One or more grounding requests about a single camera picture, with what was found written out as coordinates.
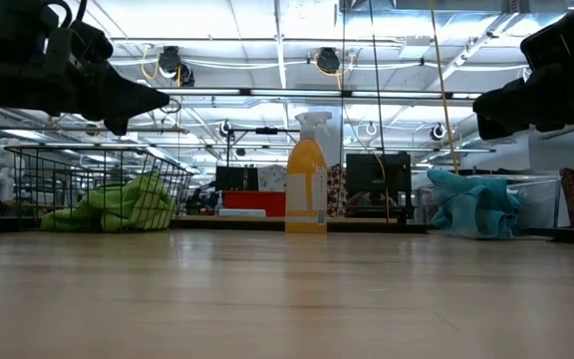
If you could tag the small black monitor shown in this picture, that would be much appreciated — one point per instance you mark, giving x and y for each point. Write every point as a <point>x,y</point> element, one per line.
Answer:
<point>237,178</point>

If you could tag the clear plastic bin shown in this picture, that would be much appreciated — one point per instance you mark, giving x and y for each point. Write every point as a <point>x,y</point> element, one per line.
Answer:
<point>536,199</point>

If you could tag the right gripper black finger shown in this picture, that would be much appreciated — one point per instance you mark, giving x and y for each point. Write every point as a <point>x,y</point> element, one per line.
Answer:
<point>495,130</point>
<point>508,105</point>

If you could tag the long overhead light bar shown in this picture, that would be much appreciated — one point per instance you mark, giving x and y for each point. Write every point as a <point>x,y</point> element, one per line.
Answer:
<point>297,93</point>

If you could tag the red storage box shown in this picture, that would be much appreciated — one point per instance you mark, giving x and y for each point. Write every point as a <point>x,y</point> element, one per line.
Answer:
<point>254,202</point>

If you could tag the black monitor screen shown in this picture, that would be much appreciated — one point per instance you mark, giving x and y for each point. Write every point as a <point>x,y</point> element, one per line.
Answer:
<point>376,174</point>

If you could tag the red white patterned panel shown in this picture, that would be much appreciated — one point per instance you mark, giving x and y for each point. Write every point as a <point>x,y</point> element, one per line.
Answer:
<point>337,192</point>

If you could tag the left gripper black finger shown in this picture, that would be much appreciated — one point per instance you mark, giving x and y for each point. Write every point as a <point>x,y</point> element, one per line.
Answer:
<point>116,125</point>
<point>122,100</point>

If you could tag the orange spray bottle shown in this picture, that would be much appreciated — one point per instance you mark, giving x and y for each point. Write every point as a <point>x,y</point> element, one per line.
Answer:
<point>306,184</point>

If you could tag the flat white box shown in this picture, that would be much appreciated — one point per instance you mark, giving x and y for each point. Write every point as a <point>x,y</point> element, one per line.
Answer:
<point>242,213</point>

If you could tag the white robot figure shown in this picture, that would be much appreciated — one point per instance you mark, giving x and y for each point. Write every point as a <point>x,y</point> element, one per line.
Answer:
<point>2,169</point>

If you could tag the green microfiber towel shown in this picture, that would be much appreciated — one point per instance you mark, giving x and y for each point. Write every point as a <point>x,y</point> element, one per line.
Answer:
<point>122,209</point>

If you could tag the blue microfiber towel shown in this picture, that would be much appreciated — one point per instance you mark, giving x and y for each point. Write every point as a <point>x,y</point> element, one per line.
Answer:
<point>471,204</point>

